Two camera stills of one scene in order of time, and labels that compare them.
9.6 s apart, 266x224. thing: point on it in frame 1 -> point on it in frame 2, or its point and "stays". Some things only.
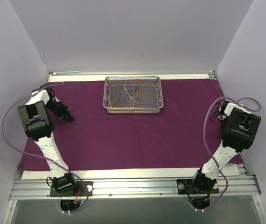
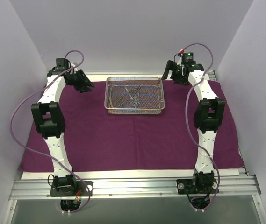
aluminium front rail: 39,189 stays
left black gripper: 61,111 -> 80,80
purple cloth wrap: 186,136 stays
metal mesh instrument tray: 133,94 stays
